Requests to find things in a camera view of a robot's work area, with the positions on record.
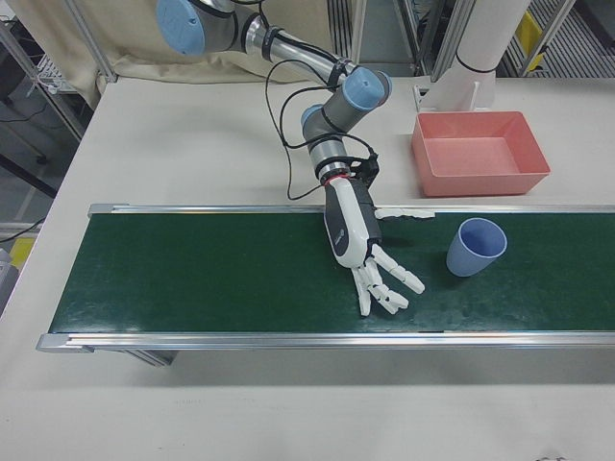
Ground slanted aluminium frame post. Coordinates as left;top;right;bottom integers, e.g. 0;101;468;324
66;0;119;84

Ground blue plastic cup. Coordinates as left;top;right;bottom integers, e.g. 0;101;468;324
445;217;508;279

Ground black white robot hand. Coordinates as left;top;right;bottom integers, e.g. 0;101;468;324
322;176;436;318

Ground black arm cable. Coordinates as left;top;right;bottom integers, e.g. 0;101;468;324
258;0;377;203

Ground white wire rack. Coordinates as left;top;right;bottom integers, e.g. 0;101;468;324
34;51;72;93

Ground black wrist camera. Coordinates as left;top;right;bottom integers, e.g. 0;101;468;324
350;151;381;188

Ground beige curtain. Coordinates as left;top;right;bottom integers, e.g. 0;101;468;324
16;0;337;112

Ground green conveyor belt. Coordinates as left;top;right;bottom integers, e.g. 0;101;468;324
37;203;615;366

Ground pink plastic box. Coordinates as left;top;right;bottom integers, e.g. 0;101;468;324
410;110;552;198

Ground white camera stand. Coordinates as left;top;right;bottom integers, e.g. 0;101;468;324
412;0;529;114

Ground aluminium frame rack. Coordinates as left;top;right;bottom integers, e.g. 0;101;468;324
326;0;465;78

